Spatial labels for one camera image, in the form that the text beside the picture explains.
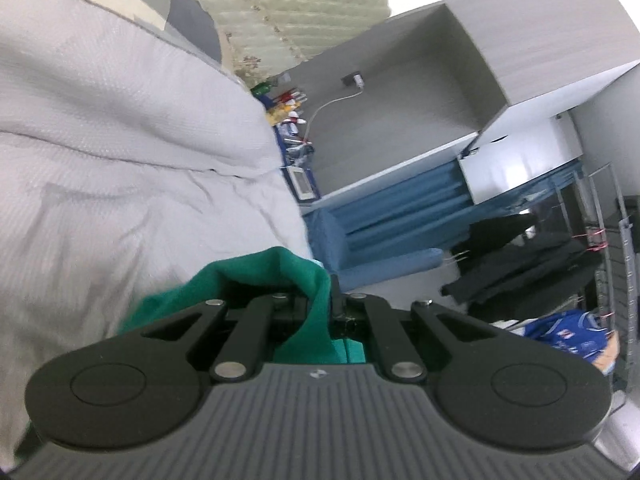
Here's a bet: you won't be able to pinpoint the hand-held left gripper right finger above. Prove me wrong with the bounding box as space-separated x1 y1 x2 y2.
329 275 493 382

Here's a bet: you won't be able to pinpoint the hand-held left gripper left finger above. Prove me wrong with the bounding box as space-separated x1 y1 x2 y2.
141 291 307 382

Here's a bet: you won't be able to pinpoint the green pants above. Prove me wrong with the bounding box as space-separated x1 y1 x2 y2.
117 246 367 366

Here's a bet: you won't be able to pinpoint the metal clothes rack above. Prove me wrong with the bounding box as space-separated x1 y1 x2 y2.
575 160 640 396

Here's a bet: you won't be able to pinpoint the blue curtain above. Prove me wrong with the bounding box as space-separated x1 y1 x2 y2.
320 162 583 271

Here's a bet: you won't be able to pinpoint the white flat box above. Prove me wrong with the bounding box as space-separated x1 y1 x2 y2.
287 166 315 202

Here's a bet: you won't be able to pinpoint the black hanging jacket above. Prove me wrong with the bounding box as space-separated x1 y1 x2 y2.
440 215 603 311

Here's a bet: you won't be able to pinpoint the yellow bottle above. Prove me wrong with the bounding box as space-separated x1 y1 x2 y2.
265 102 301 126

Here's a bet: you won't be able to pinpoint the group of small cosmetic bottles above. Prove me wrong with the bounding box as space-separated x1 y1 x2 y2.
272 89 308 111

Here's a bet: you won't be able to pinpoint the blue and white jersey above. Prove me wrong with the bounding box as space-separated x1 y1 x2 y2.
522 309 618 361

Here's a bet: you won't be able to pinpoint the grey blanket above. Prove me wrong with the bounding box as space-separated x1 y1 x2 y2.
0 0 313 456

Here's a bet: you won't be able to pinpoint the grey wardrobe cabinet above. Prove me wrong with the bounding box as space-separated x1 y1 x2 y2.
277 0 640 206

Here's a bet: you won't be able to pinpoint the cream quilted headboard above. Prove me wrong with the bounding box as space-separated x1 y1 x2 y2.
160 0 393 86

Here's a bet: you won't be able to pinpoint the grey pillow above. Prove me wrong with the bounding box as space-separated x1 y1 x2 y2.
65 0 223 63

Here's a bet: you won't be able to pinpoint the white charging cable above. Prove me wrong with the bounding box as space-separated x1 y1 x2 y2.
304 87 363 143

